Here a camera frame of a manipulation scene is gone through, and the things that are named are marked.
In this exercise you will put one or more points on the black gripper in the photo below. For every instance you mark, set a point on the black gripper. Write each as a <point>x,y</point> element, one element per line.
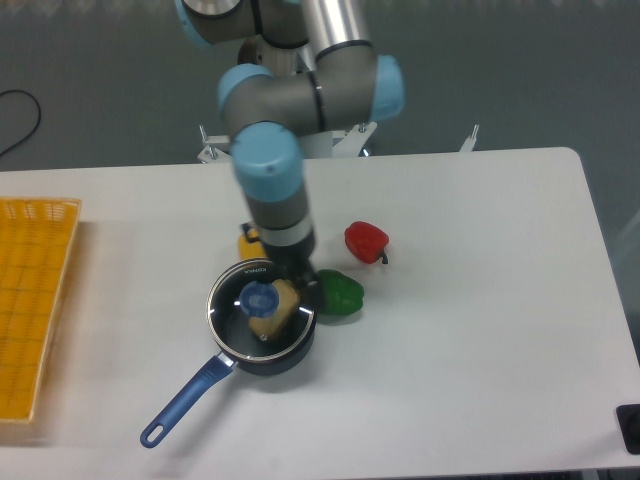
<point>295,260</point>

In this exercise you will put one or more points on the glass pot lid blue knob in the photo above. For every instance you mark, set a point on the glass pot lid blue knob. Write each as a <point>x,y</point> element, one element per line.
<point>245,289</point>

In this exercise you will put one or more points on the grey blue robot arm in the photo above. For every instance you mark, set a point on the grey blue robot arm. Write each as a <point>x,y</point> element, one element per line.
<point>266,114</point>

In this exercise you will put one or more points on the green bell pepper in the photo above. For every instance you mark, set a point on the green bell pepper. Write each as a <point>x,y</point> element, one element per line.
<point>343,295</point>

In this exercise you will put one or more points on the brown bread loaf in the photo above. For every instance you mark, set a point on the brown bread loaf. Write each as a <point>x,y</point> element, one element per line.
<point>270,328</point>

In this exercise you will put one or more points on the yellow bell pepper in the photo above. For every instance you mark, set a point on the yellow bell pepper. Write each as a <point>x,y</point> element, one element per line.
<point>250,247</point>

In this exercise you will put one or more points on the red bell pepper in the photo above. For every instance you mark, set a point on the red bell pepper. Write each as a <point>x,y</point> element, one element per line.
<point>366,242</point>

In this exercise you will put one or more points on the yellow plastic basket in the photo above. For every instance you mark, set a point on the yellow plastic basket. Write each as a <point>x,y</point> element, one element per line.
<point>37,237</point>

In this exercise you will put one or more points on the black table corner device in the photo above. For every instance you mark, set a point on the black table corner device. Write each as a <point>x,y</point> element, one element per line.
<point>629,421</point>

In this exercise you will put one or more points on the dark saucepan blue handle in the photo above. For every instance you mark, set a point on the dark saucepan blue handle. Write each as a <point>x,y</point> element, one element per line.
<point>213,371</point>

